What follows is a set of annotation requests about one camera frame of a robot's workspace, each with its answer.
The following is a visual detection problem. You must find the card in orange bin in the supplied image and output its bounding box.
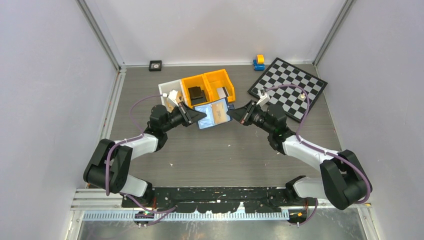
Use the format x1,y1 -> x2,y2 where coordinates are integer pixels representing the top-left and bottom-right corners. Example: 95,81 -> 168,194
216,86 -> 230,99

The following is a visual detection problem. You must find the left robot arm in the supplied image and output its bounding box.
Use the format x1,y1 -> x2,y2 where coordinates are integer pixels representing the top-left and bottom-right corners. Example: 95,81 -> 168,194
83,103 -> 207,207

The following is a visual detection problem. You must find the black object in bin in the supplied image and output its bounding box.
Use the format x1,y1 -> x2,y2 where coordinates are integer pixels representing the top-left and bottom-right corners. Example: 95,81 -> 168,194
188,86 -> 207,105

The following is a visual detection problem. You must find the blue leather card holder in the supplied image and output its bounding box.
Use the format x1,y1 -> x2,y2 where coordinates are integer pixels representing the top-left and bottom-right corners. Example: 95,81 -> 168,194
193,98 -> 235,130

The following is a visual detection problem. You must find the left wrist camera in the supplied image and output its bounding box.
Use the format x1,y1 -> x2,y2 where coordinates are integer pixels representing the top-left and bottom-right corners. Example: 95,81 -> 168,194
161,89 -> 181,109

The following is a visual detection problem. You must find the white plastic bin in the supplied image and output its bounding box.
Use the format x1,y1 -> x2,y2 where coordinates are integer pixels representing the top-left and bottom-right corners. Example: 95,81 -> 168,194
158,79 -> 188,112

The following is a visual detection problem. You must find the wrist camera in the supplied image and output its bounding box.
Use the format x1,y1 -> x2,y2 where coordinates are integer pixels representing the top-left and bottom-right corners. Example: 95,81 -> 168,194
257,88 -> 270,107
161,89 -> 181,109

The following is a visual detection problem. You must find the orange plastic bin right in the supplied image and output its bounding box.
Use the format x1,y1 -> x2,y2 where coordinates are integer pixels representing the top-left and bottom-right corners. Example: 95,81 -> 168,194
203,69 -> 236,103

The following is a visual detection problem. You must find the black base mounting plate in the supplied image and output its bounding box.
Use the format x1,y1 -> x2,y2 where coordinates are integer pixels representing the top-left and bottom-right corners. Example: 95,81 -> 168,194
119,186 -> 320,215

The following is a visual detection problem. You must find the black white chessboard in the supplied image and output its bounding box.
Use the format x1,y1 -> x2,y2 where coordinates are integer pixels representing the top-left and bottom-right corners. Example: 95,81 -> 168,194
247,57 -> 328,122

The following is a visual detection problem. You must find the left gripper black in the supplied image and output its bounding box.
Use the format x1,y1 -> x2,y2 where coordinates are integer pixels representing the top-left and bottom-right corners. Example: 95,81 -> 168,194
161,101 -> 206,133

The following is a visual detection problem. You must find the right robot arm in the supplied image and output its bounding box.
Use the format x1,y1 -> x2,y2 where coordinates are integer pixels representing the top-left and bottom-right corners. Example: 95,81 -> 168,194
227,100 -> 373,210

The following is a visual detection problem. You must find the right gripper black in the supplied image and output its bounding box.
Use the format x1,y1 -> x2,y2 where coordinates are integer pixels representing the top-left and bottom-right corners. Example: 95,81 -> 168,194
227,99 -> 275,134

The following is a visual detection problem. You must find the orange plastic bin left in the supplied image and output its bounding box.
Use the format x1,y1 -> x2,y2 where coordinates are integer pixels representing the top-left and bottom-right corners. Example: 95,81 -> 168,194
181,74 -> 212,107

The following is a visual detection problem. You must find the gold card pocket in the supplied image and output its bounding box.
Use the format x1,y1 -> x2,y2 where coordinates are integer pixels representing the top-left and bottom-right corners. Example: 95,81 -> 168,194
211,99 -> 231,125

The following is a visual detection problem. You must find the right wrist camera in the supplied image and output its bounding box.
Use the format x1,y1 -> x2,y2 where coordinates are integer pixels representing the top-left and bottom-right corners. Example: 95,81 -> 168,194
257,88 -> 270,107

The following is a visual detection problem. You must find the orange plastic bin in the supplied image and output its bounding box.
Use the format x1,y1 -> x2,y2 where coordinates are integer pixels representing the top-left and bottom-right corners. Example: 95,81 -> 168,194
203,69 -> 236,103
181,74 -> 212,107

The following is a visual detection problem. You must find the small black square device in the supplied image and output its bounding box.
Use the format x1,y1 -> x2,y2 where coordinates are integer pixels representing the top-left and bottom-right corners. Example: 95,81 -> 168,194
148,60 -> 163,72

